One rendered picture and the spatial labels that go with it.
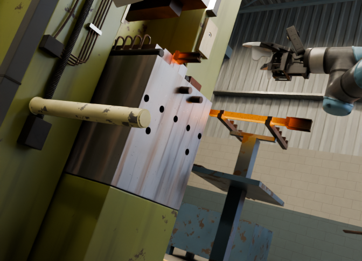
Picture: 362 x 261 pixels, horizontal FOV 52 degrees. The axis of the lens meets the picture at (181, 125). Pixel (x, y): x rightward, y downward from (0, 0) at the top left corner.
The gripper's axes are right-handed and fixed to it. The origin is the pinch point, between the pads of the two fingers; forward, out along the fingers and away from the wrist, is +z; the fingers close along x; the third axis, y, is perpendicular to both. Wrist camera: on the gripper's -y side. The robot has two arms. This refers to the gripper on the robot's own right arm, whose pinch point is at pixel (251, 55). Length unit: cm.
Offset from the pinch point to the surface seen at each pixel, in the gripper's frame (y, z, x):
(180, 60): 2.0, 28.4, -0.7
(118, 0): 7.6, 19.4, -41.6
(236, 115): 8.4, 19.1, 33.4
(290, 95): -330, 310, 748
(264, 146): -192, 354, 769
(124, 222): 62, 25, -5
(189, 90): 13.6, 20.7, 0.5
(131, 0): 6.0, 17.5, -39.1
